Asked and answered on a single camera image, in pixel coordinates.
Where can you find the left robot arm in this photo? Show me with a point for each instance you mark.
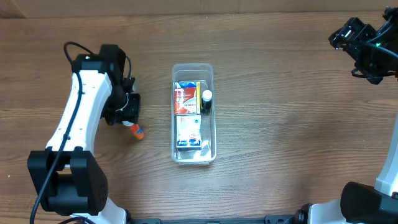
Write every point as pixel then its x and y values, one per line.
pixel 66 176

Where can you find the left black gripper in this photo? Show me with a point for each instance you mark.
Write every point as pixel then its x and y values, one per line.
pixel 132 109

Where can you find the clear plastic container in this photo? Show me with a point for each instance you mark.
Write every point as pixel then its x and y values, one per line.
pixel 203 73

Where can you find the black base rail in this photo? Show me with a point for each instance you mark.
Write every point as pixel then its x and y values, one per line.
pixel 269 219

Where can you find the red white small box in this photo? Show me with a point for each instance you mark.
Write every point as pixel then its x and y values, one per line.
pixel 186 101

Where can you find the black tube white cap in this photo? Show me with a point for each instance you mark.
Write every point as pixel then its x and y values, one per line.
pixel 206 101

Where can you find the white blue Hansaplast box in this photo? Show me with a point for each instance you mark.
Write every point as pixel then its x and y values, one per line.
pixel 188 131

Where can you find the orange tube white cap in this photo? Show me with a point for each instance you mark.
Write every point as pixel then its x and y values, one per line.
pixel 137 131

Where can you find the blue yellow VapoDrops box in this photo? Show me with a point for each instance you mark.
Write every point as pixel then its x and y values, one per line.
pixel 187 85

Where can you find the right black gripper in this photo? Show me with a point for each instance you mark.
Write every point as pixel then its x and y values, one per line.
pixel 347 37

